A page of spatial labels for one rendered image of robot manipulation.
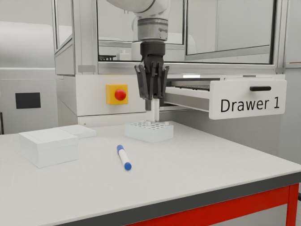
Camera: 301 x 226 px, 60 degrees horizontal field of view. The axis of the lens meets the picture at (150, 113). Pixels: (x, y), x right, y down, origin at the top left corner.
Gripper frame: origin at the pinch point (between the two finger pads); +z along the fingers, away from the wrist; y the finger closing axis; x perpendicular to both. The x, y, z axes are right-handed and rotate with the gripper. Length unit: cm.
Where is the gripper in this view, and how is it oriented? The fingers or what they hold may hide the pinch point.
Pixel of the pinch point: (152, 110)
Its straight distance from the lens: 80.0
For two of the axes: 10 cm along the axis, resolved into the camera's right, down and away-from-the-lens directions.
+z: 0.0, 9.9, 1.5
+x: -7.2, -1.0, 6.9
